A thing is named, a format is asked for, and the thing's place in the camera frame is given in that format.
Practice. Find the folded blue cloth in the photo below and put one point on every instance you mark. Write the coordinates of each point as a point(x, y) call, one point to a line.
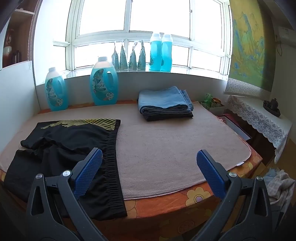
point(161, 97)

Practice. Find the green box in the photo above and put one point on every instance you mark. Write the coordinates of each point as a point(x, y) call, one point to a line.
point(208, 99)

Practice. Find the white air conditioner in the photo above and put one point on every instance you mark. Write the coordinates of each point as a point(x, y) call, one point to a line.
point(288, 33)

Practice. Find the wooden wall shelf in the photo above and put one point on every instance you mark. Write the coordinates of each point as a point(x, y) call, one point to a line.
point(20, 27)

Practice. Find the pink towel mat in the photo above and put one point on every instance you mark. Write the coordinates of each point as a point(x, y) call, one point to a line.
point(161, 150)

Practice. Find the round metal tin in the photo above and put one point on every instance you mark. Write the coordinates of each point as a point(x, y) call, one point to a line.
point(216, 103)

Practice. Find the folded dark cloth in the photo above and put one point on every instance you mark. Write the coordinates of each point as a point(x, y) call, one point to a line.
point(166, 115)

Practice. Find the black pants with yellow stripes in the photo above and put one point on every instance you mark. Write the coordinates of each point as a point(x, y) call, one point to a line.
point(57, 143)

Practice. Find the landscape wall scroll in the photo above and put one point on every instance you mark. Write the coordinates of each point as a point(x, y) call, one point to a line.
point(249, 46)

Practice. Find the tall blue detergent bottle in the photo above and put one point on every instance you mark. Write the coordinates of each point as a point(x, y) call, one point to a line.
point(167, 55)
point(155, 53)

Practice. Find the box with jar and packet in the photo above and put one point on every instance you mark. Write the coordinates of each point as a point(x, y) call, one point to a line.
point(217, 110)

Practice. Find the white lace table cloth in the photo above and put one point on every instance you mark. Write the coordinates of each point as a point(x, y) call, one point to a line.
point(261, 120)

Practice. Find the pile of light clothes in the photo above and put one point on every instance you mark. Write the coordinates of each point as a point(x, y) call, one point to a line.
point(277, 185)

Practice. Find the red and white jar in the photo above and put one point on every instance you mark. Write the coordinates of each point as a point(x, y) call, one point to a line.
point(8, 51)

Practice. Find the dark teapot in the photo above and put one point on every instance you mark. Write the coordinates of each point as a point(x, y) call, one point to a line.
point(271, 106)

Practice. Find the small blue detergent bottle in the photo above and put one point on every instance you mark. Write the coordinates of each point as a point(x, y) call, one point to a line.
point(55, 92)

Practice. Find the white window frame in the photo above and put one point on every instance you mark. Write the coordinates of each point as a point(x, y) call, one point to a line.
point(126, 34)

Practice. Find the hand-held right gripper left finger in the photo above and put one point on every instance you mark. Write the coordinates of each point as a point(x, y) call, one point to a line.
point(91, 169)

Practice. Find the large blue detergent bottle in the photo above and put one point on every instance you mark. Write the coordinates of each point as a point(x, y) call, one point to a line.
point(103, 85)

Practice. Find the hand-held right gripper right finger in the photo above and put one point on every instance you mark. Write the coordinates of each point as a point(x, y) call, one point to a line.
point(209, 171)

